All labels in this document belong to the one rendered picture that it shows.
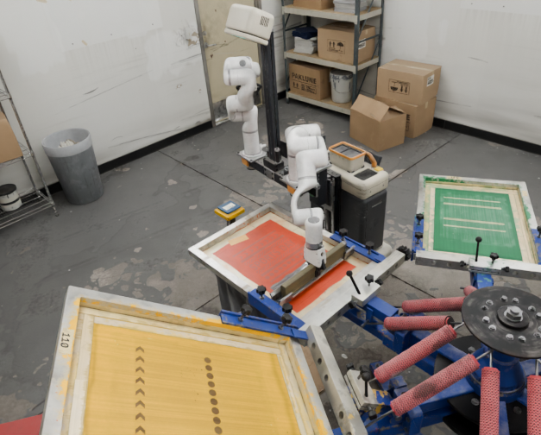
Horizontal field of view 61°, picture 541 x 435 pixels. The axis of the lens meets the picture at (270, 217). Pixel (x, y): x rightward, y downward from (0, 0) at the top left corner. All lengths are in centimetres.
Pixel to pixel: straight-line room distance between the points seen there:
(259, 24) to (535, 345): 172
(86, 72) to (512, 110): 446
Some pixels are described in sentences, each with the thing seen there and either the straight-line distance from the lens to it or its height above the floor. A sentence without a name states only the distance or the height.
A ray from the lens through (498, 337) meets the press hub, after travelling 159.
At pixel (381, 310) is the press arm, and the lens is 196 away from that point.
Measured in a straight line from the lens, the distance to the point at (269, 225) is 256.
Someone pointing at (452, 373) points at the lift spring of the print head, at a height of 122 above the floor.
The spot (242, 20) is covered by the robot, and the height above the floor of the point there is 198.
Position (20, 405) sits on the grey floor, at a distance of 342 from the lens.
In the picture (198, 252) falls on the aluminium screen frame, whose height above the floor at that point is 99.
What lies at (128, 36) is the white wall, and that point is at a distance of 545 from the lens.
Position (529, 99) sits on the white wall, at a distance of 557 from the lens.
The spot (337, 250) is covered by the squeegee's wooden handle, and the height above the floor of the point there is 105.
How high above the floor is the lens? 244
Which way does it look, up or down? 35 degrees down
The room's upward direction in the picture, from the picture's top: 5 degrees counter-clockwise
